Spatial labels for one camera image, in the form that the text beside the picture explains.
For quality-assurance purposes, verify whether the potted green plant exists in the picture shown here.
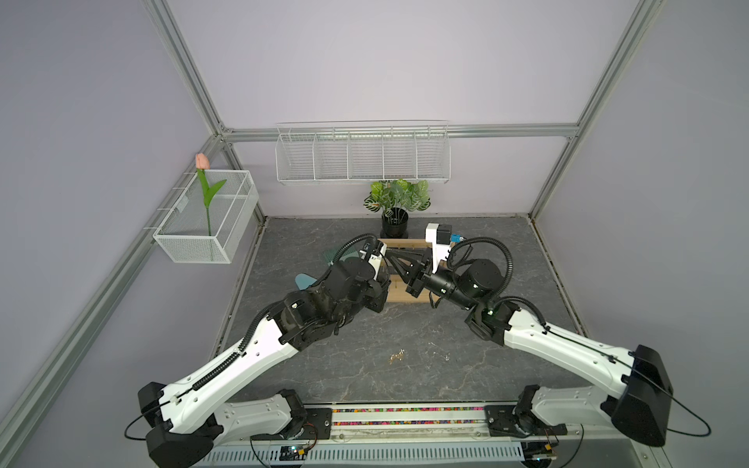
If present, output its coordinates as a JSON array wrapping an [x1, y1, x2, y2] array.
[[363, 179, 431, 239]]

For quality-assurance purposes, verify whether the wooden jewelry display stand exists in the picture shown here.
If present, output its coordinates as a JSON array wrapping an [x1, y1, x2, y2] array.
[[380, 238, 433, 303]]

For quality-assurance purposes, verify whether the white slotted cable duct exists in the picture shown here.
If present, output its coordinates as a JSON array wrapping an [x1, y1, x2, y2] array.
[[197, 441, 526, 467]]

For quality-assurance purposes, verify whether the teal small shovel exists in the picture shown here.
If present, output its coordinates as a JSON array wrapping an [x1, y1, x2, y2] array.
[[295, 273, 318, 291]]

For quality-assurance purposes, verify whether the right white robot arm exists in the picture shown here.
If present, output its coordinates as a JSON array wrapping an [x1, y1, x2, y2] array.
[[385, 237, 677, 448]]

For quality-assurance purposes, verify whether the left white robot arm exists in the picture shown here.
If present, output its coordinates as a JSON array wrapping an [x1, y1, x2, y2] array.
[[138, 257, 390, 467]]

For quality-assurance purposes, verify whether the white mesh wall basket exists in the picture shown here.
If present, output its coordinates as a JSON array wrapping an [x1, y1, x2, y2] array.
[[152, 170, 259, 264]]

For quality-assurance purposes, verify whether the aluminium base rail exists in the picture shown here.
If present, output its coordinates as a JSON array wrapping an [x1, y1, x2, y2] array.
[[157, 401, 657, 452]]

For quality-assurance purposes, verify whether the white wire wall shelf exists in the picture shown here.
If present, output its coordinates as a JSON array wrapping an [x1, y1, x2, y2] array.
[[275, 120, 452, 183]]

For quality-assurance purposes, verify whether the pink artificial tulip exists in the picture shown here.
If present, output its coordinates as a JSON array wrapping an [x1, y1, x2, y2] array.
[[195, 153, 226, 236]]

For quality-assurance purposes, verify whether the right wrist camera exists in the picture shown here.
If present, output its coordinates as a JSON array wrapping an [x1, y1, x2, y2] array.
[[425, 222, 464, 273]]

